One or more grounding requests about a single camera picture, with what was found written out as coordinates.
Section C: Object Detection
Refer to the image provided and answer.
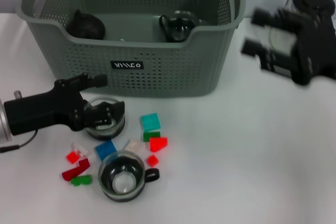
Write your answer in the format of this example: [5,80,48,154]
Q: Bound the dark red bent toy brick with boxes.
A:
[61,158,91,182]

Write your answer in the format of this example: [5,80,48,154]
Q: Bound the small red toy brick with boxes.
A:
[146,155,160,167]
[66,150,80,164]

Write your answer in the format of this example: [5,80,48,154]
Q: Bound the teal toy brick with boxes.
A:
[140,113,161,133]

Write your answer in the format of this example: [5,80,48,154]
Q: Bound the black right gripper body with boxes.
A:
[290,10,336,86]

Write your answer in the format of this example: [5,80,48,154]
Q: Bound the blue toy brick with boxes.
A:
[94,140,117,162]

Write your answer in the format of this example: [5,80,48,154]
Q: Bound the dark green flat toy brick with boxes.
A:
[143,131,161,143]

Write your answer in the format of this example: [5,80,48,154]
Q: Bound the dark round clay teapot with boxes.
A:
[65,9,107,40]

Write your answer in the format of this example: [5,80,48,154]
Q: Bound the translucent white toy brick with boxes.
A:
[123,140,144,155]

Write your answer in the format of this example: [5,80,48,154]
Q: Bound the bright green arched toy brick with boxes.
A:
[70,174,93,187]

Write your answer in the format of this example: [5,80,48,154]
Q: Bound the red sloped toy brick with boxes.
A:
[149,136,169,153]

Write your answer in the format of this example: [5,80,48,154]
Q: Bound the glass teacup with black sleeve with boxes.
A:
[97,150,160,203]
[84,97,126,141]
[159,10,204,43]

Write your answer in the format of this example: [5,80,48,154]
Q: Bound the clear small lego brick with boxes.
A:
[71,142,89,156]

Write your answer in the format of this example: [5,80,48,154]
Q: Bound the grey perforated plastic storage bin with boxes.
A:
[15,0,247,98]

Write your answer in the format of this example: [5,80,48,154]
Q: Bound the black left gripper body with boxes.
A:
[4,80,86,136]

